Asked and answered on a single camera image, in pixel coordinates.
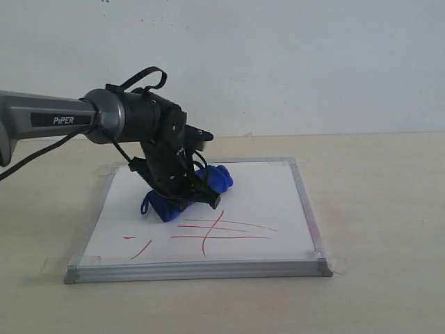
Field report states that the blue cloth eraser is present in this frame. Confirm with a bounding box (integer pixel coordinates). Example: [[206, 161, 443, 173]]
[[140, 165, 234, 223]]

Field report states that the clear tape back right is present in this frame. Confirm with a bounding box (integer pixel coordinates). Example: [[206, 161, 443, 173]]
[[268, 157, 311, 169]]

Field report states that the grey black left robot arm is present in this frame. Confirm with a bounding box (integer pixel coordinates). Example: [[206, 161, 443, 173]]
[[1, 88, 220, 210]]

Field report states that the clear tape front right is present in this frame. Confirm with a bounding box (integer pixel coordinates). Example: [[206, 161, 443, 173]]
[[307, 251, 347, 277]]

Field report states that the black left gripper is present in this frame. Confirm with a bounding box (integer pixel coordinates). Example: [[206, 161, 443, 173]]
[[129, 141, 221, 209]]

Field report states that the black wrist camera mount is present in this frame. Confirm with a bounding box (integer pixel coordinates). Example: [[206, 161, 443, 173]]
[[184, 125, 214, 152]]

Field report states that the white board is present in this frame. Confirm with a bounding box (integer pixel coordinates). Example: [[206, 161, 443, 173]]
[[64, 158, 326, 284]]

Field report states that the clear tape back left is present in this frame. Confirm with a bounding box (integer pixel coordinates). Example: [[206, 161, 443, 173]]
[[94, 164, 120, 177]]

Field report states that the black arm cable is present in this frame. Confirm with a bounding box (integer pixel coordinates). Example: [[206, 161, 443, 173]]
[[0, 65, 168, 182]]

